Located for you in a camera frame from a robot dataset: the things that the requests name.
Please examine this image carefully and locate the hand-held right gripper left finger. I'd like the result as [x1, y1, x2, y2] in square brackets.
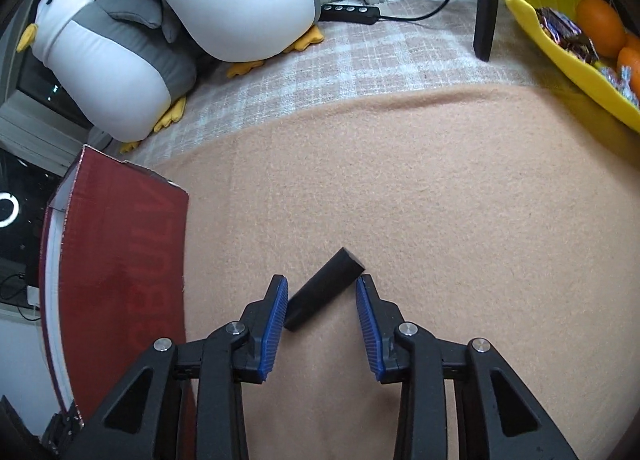
[82, 274, 290, 460]

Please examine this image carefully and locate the black tube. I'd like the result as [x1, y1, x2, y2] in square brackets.
[283, 247, 366, 332]

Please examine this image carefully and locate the plaid cloth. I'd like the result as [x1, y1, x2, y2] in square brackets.
[120, 0, 551, 166]

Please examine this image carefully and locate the red cardboard box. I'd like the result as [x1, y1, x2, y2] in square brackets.
[39, 144, 196, 441]

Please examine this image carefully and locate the pile of chocolate bars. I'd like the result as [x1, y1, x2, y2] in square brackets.
[536, 6, 600, 65]

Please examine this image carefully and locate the yellow plastic bowl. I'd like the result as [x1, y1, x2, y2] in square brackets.
[500, 0, 640, 133]

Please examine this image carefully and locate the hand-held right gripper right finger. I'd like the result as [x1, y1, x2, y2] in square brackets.
[355, 274, 576, 460]

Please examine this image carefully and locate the small penguin plush toy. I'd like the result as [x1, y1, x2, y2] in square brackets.
[134, 0, 325, 80]

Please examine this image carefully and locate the large penguin plush toy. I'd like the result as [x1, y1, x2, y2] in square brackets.
[15, 0, 198, 156]

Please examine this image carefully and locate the pile of wrapped candies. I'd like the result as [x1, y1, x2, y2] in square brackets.
[597, 65, 640, 108]

